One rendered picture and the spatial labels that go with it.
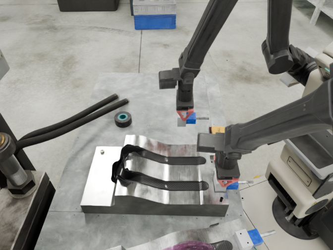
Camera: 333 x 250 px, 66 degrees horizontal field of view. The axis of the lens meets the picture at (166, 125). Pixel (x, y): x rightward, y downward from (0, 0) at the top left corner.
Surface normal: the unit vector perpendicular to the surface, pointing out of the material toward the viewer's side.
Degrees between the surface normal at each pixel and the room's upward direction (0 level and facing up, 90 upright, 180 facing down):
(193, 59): 98
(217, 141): 32
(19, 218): 0
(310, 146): 0
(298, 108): 79
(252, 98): 0
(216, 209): 90
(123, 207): 90
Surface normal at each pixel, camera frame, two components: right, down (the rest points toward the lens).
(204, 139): -0.17, -0.23
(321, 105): -0.98, -0.13
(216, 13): 0.04, 0.91
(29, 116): 0.00, -0.71
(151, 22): 0.06, 0.72
